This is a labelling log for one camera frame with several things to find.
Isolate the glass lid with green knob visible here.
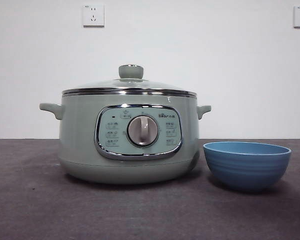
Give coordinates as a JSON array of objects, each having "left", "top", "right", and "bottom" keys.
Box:
[{"left": 61, "top": 64, "right": 198, "bottom": 97}]

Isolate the blue bowl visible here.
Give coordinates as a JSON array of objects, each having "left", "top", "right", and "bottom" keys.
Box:
[{"left": 203, "top": 141, "right": 292, "bottom": 193}]

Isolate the pale green electric steamer pot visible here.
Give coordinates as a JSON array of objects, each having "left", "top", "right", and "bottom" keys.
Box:
[{"left": 39, "top": 86, "right": 212, "bottom": 185}]

